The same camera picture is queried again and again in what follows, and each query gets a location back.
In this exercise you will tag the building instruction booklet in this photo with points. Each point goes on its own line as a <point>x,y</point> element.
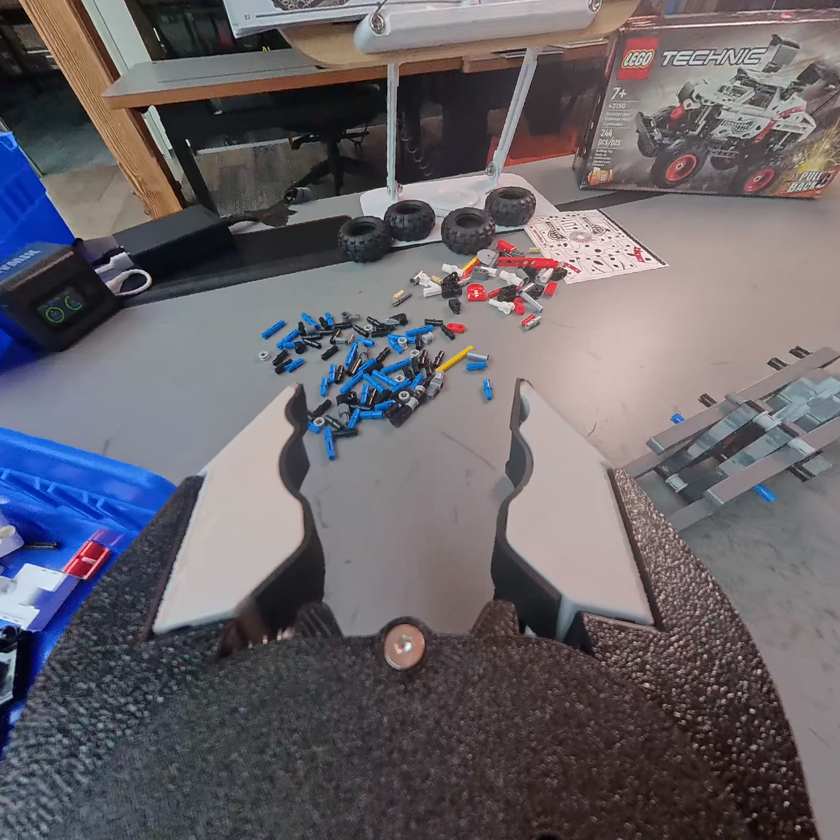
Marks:
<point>263,13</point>

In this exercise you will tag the black power unit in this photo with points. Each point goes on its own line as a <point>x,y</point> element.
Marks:
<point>53,295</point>

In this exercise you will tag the blue plastic bin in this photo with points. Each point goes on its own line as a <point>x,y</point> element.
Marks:
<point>20,190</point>
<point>92,486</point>

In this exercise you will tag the pile of red white bricks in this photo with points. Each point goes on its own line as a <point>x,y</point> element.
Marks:
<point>492,282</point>

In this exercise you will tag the white sticker sheet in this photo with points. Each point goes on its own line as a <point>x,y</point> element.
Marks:
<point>591,247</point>

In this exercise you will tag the black toy tyre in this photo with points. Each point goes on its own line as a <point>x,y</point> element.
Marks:
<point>511,206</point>
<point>469,231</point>
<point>364,240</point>
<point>410,221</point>

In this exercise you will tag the pile of blue black pins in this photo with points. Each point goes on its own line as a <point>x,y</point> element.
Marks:
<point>368,374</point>

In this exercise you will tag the black power adapter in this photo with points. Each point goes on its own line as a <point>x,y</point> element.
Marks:
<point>171,243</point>

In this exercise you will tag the toy truck cardboard box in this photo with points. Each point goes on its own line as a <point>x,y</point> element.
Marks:
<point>722,112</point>

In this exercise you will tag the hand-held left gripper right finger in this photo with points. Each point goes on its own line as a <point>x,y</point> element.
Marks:
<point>578,538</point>

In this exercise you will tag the wooden table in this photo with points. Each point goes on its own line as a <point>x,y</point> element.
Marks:
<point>236,79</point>

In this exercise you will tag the grey desk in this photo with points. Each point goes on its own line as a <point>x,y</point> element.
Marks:
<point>591,355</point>

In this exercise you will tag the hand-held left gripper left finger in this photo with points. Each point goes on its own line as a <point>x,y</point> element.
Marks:
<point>236,525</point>

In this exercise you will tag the grey toy brick chassis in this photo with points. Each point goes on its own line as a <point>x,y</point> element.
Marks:
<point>748,440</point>

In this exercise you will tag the white and wooden book stand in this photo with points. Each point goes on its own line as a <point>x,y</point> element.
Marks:
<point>486,20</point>

